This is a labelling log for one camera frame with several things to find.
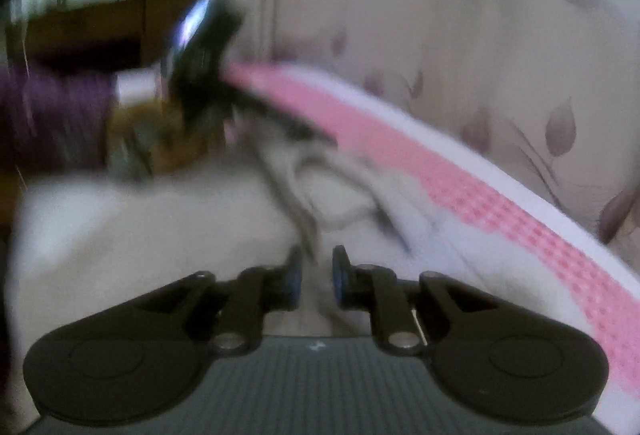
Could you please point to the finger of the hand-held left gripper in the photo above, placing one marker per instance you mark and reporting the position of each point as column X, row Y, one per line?
column 280, row 117

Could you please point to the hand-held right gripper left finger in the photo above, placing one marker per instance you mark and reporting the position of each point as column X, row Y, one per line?
column 294, row 286

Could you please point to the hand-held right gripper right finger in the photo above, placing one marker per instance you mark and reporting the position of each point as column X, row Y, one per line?
column 340, row 281

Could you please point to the light grey small garment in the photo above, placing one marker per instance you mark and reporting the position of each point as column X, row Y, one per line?
column 350, row 185

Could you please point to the person's left forearm purple sleeve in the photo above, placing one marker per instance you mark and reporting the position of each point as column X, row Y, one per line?
column 50, row 120

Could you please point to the dark wooden furniture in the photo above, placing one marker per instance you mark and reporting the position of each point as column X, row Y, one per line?
column 85, row 35

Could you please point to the pink checkered white bed sheet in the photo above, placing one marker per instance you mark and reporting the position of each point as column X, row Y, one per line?
column 400, row 150

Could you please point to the cream leaf print curtain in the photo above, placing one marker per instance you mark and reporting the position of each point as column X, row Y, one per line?
column 450, row 15

